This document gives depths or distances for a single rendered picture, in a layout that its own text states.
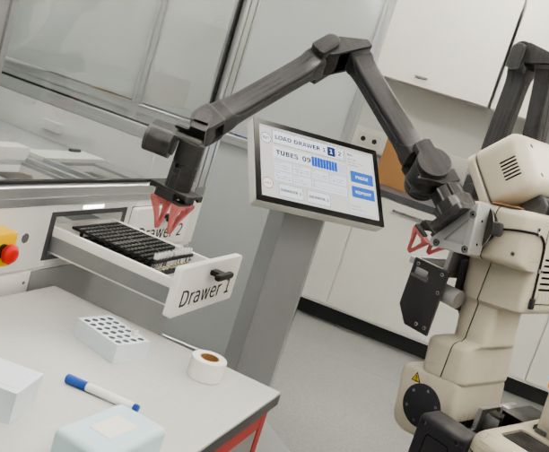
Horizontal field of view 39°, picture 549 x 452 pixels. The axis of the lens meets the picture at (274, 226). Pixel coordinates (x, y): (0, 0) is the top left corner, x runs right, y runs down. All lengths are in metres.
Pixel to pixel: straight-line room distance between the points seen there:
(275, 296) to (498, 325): 1.10
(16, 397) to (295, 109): 2.42
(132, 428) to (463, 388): 0.90
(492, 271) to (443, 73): 3.23
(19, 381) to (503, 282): 1.06
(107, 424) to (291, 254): 1.63
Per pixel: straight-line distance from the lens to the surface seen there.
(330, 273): 4.72
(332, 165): 2.69
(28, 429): 1.21
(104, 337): 1.48
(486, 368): 1.88
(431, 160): 1.68
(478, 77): 4.92
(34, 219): 1.69
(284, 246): 2.68
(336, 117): 3.35
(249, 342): 2.77
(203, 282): 1.67
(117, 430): 1.16
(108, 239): 1.75
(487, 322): 1.82
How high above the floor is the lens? 1.35
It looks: 11 degrees down
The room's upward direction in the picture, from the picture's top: 17 degrees clockwise
